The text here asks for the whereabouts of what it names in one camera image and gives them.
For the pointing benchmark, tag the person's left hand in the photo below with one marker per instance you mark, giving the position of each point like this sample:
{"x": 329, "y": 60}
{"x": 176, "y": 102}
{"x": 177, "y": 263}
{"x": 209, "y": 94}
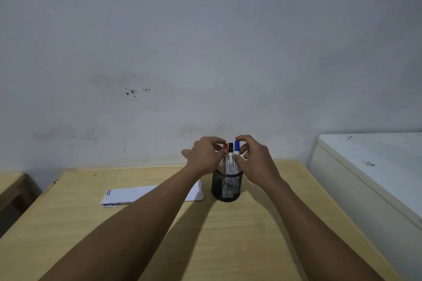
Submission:
{"x": 202, "y": 155}

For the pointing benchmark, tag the person's right hand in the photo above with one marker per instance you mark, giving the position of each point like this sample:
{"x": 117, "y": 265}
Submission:
{"x": 257, "y": 162}

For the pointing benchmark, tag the person's left thumb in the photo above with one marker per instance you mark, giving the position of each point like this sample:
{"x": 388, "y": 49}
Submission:
{"x": 222, "y": 154}

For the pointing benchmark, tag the person's right thumb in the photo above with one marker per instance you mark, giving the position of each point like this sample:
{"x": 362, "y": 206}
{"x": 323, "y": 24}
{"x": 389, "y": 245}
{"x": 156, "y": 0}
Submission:
{"x": 244, "y": 148}

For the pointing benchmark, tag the blue cap whiteboard marker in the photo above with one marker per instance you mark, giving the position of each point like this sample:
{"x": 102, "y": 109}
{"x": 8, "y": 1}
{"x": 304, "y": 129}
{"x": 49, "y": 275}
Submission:
{"x": 236, "y": 147}

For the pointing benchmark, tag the red cap whiteboard marker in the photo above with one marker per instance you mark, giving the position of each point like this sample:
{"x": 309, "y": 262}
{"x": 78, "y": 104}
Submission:
{"x": 225, "y": 162}

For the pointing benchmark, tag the person's left forearm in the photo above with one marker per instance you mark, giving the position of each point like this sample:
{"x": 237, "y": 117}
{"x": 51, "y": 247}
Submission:
{"x": 132, "y": 228}

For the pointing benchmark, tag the person's right forearm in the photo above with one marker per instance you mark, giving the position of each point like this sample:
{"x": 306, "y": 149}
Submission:
{"x": 313, "y": 231}

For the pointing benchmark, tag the black cap whiteboard marker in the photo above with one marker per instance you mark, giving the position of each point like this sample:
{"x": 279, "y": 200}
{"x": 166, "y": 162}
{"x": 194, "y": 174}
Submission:
{"x": 230, "y": 159}

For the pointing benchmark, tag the black mesh pen holder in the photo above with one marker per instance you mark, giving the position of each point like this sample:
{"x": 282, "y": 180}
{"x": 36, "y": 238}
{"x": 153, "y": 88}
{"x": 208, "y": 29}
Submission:
{"x": 227, "y": 188}

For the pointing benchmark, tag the white envelopes stack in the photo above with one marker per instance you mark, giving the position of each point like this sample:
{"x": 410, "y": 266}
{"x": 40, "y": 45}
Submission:
{"x": 127, "y": 195}

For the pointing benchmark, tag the white chest cabinet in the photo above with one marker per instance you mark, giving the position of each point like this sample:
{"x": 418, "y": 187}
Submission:
{"x": 369, "y": 175}

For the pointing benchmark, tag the wooden side desk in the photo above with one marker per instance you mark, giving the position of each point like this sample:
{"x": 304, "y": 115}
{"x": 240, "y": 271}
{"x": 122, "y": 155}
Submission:
{"x": 13, "y": 188}

